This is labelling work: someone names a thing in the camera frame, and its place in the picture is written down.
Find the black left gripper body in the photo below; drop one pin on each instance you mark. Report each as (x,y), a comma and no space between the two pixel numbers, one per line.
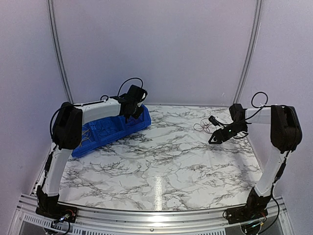
(134,113)

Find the aluminium frame post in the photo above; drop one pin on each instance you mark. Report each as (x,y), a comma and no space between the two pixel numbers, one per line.
(250,51)
(58,50)

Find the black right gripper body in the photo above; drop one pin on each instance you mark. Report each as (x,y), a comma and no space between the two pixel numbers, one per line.
(235,129)

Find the left aluminium frame post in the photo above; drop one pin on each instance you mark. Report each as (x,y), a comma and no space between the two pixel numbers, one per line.
(58,50)

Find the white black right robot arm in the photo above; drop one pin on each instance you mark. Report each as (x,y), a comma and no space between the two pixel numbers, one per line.
(285,136)

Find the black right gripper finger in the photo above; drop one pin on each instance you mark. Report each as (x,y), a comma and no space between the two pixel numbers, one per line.
(219,132)
(215,140)

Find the right aluminium frame post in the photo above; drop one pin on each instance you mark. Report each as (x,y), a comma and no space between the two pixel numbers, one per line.
(250,51)

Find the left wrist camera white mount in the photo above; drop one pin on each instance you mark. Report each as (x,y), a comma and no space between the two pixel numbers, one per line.
(144,95)

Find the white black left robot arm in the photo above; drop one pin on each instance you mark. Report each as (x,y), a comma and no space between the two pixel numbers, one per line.
(66,134)

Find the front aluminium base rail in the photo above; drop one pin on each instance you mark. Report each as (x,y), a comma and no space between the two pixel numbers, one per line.
(96,221)

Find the blue three-compartment plastic bin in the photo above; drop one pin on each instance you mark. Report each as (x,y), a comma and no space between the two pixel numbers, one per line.
(104,131)

